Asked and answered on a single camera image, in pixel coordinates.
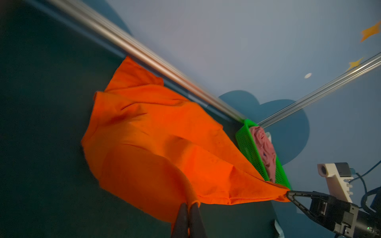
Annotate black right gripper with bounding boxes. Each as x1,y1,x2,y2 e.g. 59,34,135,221
286,190,381,238

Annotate green plastic basket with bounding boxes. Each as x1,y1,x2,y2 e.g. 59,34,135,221
235,119,292,189

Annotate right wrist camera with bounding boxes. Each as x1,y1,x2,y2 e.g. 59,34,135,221
317,162,354,203

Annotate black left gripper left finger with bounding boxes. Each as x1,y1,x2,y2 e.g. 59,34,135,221
171,203,189,238

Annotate white t shirt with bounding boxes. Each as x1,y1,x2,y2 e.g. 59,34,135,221
266,132,272,142

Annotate orange t shirt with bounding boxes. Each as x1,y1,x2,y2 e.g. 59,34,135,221
81,57,288,223

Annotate right upright aluminium post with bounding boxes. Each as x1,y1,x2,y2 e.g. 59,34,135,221
259,53,381,128

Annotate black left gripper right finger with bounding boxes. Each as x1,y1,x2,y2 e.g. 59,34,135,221
189,203,207,238

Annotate horizontal aluminium frame rail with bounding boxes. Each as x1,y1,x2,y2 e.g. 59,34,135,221
49,1,247,122

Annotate pink t shirt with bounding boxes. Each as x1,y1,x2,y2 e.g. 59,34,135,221
249,127,276,182

